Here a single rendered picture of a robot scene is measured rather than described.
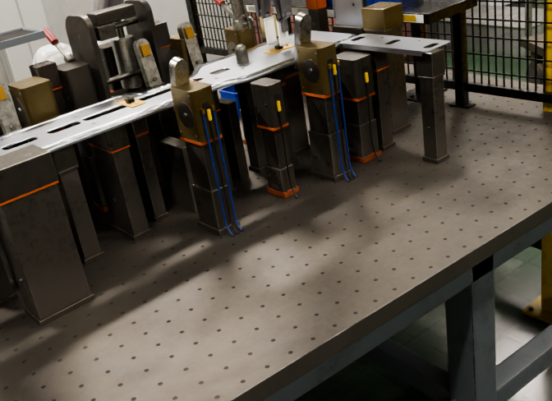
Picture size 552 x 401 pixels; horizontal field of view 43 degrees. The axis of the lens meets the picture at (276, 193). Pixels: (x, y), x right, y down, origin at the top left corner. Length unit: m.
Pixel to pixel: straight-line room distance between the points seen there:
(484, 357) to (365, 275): 0.43
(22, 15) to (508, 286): 3.36
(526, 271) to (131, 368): 1.75
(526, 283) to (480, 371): 0.95
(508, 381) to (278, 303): 0.73
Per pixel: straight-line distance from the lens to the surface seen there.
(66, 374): 1.33
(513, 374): 1.89
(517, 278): 2.67
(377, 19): 1.98
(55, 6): 5.00
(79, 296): 1.50
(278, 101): 1.67
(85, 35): 1.81
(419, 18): 2.01
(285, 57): 1.85
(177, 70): 1.56
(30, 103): 1.71
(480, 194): 1.68
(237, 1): 2.03
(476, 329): 1.65
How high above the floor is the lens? 1.44
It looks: 25 degrees down
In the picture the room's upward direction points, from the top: 9 degrees counter-clockwise
